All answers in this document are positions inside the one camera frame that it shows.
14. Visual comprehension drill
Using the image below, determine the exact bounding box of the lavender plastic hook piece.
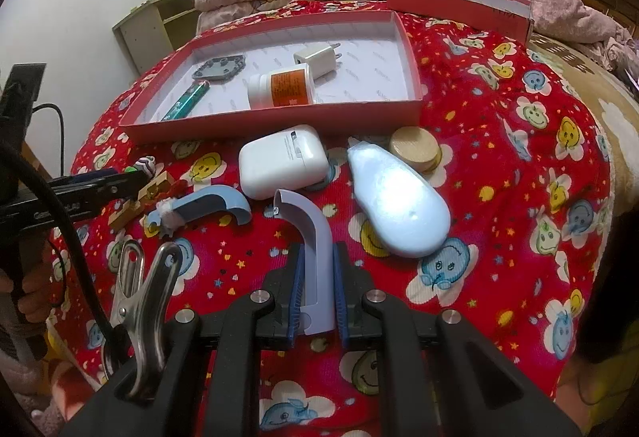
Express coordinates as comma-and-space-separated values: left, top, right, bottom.
274, 189, 336, 335

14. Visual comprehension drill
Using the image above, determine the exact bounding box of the wooden puzzle block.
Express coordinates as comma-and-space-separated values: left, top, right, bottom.
108, 171, 175, 232

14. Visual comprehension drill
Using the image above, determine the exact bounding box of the green striped toy figure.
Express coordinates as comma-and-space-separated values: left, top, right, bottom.
125, 156, 156, 179

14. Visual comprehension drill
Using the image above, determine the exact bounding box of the light blue oval case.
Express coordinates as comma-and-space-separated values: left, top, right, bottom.
347, 142, 450, 258

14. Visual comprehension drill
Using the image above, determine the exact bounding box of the blue curved plastic piece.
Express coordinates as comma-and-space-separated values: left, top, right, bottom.
146, 185, 252, 237

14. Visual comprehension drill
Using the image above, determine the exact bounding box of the white earbuds case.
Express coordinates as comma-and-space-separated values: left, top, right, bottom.
238, 124, 329, 200

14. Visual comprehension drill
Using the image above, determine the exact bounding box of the round wooden disc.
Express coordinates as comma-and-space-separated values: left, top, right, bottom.
389, 127, 442, 173

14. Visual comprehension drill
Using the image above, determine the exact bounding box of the white USB wall charger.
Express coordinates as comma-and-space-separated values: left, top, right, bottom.
294, 42, 340, 80

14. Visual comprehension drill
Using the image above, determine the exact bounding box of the operator hand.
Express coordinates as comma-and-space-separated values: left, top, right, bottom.
1, 234, 52, 324

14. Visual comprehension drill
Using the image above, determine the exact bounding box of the teal patterned lighter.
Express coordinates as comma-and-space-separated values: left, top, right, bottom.
161, 80, 210, 121

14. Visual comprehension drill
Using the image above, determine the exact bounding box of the metal spring clamp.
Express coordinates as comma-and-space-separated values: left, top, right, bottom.
102, 240, 183, 401

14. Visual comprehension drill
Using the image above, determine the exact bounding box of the beige bookshelf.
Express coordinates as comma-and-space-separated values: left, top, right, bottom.
111, 0, 199, 75

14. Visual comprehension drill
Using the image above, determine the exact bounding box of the grey building plate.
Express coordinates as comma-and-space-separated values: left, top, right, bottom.
192, 54, 246, 82

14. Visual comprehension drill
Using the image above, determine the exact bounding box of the red smiley flower blanket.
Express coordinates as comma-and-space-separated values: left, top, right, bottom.
70, 1, 614, 436

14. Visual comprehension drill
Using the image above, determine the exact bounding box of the white pill bottle orange label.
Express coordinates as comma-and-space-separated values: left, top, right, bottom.
247, 64, 314, 109

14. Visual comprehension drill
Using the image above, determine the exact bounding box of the red shallow box tray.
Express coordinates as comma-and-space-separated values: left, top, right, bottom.
120, 8, 426, 144

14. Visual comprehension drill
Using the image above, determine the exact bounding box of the red box lid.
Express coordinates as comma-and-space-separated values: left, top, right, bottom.
387, 0, 533, 44

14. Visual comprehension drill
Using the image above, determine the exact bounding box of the black cable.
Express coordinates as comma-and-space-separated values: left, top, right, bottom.
0, 103, 131, 368

